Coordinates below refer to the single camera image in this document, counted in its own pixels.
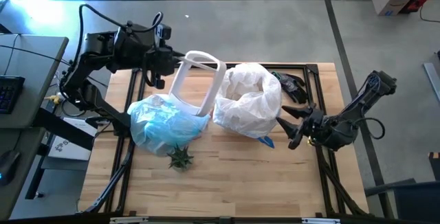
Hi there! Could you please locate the black keyboard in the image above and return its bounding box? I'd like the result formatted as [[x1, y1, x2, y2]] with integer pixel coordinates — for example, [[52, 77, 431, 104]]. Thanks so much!
[[0, 75, 27, 115]]

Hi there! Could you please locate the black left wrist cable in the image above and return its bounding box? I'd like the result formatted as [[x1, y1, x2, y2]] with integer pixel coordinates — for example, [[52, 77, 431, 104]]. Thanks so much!
[[77, 3, 165, 67]]

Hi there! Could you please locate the white printed box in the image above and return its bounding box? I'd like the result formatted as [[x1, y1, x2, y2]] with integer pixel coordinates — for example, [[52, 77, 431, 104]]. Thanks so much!
[[47, 119, 99, 161]]

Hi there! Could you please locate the blue bag strap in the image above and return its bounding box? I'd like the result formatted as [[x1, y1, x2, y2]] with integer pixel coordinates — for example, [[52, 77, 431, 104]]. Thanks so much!
[[256, 135, 276, 150]]

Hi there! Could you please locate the large white plastic bag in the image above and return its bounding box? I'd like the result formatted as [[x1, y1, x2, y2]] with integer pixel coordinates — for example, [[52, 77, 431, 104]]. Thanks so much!
[[212, 62, 283, 139]]

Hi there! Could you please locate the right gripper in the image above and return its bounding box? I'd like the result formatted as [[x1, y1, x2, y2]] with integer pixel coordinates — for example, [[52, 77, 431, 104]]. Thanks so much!
[[275, 104, 327, 146]]

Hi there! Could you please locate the black aluminium table frame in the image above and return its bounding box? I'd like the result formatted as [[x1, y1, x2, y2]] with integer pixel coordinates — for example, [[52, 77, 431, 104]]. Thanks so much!
[[78, 61, 371, 218]]

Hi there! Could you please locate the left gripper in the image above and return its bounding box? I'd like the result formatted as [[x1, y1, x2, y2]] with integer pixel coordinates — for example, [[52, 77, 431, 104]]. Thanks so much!
[[142, 23, 187, 79]]

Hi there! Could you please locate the grey desk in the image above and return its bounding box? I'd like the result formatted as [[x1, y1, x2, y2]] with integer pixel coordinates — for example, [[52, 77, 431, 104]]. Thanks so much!
[[0, 126, 48, 219], [0, 33, 70, 129]]

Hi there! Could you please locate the blue plastic bin liner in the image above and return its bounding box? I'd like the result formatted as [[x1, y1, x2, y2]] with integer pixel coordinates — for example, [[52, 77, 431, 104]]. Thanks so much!
[[126, 93, 212, 157]]

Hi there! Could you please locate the black cable with yellow tag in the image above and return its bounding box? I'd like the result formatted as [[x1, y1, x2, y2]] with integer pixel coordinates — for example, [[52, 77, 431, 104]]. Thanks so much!
[[287, 116, 386, 151]]

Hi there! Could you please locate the yellow cable plug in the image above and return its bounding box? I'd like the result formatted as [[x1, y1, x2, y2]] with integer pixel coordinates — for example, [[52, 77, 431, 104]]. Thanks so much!
[[43, 94, 65, 105]]

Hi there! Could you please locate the dark blue chair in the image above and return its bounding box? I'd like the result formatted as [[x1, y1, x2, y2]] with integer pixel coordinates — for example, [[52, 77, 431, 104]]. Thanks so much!
[[364, 178, 440, 224]]

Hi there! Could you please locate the succulent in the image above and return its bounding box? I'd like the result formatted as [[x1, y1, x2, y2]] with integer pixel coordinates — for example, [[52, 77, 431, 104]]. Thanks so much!
[[166, 143, 195, 172]]

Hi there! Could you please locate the black glove with green cuff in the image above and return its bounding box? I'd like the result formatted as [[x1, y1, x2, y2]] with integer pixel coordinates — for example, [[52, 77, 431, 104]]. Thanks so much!
[[271, 71, 310, 105]]

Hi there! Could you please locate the black computer mouse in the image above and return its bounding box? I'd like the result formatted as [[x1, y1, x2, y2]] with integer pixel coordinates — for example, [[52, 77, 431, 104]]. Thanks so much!
[[0, 149, 22, 186]]

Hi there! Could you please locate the white swing bin lid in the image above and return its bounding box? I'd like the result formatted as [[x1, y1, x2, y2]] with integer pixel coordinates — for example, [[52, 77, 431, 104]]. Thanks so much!
[[167, 49, 228, 117]]

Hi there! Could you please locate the grey metal bar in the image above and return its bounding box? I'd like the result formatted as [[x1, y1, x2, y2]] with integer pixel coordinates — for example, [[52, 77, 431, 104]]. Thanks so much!
[[423, 62, 440, 103]]

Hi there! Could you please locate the black desk cable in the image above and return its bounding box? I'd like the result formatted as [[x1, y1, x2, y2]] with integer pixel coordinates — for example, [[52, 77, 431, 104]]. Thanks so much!
[[0, 43, 75, 69]]

